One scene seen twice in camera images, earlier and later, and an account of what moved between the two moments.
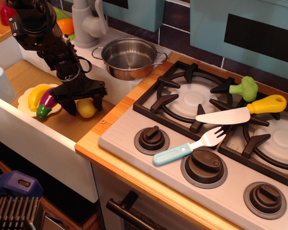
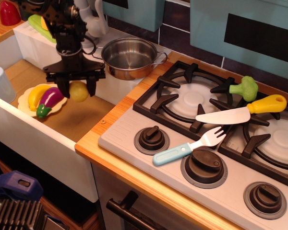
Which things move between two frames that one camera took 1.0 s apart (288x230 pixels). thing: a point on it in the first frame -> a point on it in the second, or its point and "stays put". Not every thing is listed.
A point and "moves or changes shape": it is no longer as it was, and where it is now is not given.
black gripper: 78,87 -> 75,67
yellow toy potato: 86,108 moves or changes shape
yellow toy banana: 35,95 stays put
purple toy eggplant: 47,102 stays put
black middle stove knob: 204,168 stays put
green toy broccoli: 248,88 stays put
